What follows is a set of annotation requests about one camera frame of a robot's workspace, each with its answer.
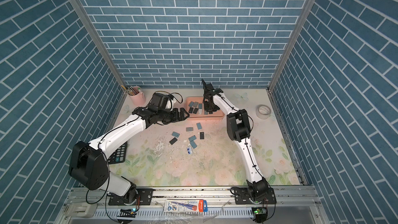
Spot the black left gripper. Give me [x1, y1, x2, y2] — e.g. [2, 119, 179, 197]
[157, 107, 190, 124]

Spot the pink storage tray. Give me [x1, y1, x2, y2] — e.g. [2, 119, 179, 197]
[184, 96, 224, 121]

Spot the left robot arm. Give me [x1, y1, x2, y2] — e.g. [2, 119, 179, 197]
[68, 93, 190, 205]

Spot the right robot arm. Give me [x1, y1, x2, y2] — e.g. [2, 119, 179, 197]
[202, 80, 271, 199]

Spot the teal speckled eraser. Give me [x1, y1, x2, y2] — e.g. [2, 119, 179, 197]
[172, 132, 180, 138]

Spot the blue eraser with print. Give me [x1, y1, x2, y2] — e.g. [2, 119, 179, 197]
[189, 135, 197, 142]

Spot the dark grey eraser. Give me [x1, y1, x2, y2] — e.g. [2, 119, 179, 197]
[170, 138, 178, 145]

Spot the lower blue eraser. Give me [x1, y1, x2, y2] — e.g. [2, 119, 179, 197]
[190, 141, 197, 149]

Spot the pink metal pencil bucket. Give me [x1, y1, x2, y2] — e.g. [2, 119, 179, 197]
[126, 86, 146, 107]

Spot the tape roll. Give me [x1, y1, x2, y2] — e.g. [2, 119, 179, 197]
[256, 105, 272, 119]

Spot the black calculator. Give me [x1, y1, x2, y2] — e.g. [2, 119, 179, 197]
[108, 142, 127, 164]

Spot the red blue pen package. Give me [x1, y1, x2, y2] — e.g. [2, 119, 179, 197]
[164, 199, 208, 213]

